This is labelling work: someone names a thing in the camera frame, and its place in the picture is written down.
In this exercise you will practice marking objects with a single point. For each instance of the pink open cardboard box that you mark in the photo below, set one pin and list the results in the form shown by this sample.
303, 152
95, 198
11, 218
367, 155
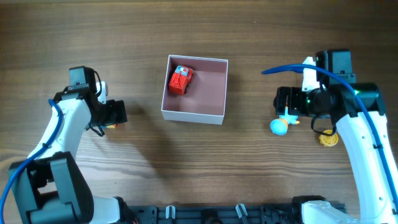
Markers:
205, 100

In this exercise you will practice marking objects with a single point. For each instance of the red toy fire truck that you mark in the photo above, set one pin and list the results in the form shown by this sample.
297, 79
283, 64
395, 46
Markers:
180, 80

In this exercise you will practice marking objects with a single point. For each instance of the multicolour puzzle cube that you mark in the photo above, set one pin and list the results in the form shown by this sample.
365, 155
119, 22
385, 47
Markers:
111, 126

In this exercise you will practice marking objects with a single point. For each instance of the yellow round toy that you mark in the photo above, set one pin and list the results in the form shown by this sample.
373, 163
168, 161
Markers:
328, 138

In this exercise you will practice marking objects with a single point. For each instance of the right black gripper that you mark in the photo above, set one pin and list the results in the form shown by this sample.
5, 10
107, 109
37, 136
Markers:
286, 101

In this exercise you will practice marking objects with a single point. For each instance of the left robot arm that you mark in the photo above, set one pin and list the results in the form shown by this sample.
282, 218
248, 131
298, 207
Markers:
48, 186

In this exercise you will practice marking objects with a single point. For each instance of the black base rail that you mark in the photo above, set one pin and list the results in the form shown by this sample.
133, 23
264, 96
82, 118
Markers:
259, 214

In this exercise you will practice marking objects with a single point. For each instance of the blue orange toy figure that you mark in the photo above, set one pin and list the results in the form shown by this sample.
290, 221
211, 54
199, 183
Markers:
280, 125

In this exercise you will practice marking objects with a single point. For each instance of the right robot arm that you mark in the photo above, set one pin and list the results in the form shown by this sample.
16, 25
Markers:
358, 115

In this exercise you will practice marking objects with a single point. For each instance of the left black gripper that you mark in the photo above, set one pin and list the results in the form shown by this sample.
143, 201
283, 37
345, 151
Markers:
117, 116

